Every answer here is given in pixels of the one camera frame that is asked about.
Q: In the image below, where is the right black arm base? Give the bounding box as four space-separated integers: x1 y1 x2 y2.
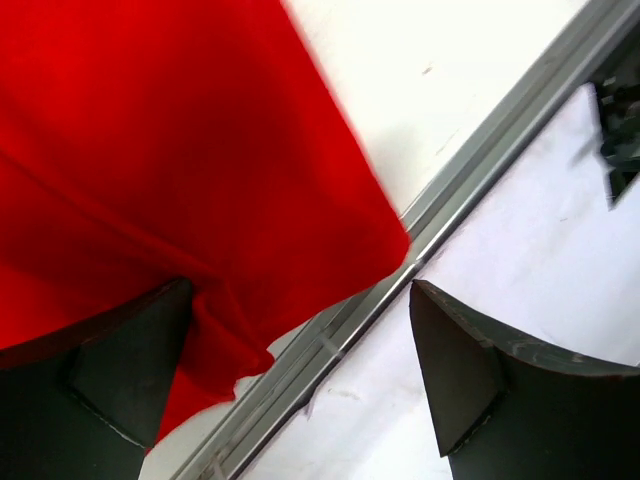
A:
592 61 639 207

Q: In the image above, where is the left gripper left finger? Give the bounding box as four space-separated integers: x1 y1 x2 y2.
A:
1 279 192 480

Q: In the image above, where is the aluminium table edge rail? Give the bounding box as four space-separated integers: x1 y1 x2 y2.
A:
172 0 640 480

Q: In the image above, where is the red t shirt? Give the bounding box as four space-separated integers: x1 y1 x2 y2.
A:
1 1 409 435

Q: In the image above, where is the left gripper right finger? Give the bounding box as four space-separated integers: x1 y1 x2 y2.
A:
410 280 639 480

